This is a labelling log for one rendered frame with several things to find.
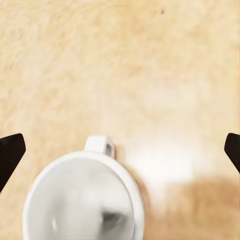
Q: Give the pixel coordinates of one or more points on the countertop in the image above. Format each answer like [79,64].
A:
[160,77]

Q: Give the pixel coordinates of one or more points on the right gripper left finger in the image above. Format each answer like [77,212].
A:
[12,149]

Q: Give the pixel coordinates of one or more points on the coffee cup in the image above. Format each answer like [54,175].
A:
[85,195]

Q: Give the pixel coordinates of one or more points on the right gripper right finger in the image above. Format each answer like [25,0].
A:
[232,149]

